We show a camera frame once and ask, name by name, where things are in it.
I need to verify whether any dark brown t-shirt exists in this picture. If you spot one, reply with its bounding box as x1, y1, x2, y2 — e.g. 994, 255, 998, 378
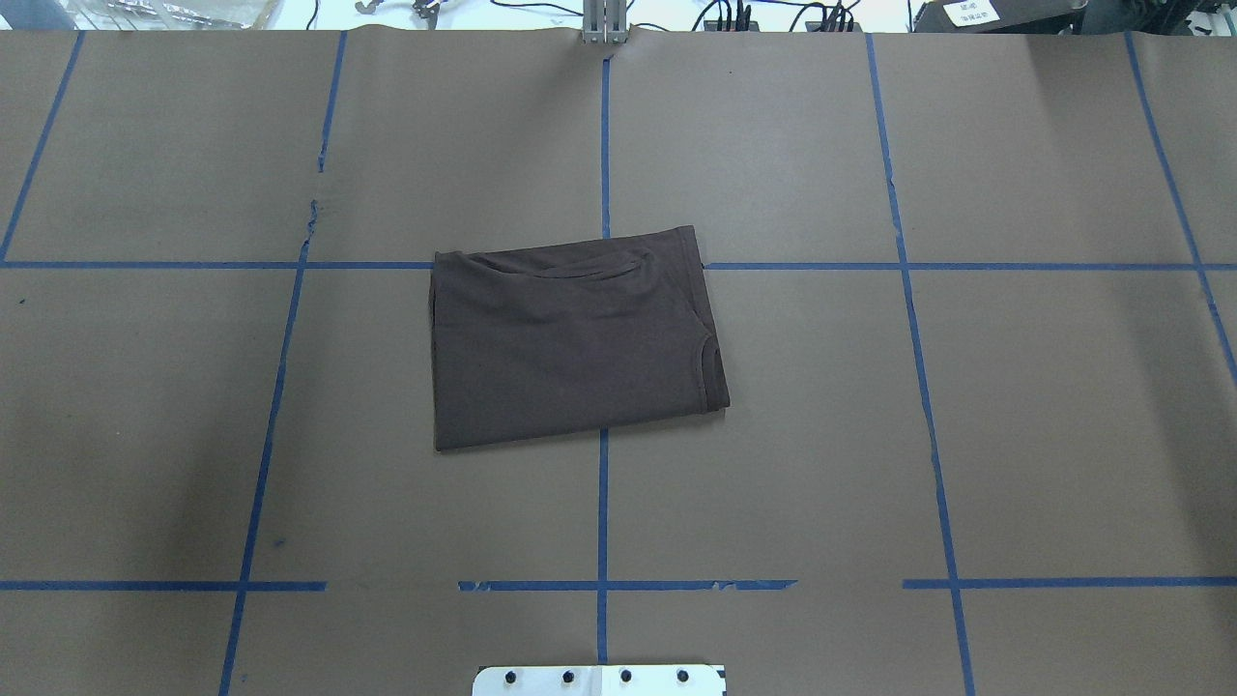
429, 225, 731, 452

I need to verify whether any white metal mounting base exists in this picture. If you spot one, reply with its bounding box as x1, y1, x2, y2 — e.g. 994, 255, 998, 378
470, 664, 729, 695

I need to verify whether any aluminium frame post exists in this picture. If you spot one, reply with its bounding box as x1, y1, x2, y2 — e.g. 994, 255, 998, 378
581, 0, 630, 45

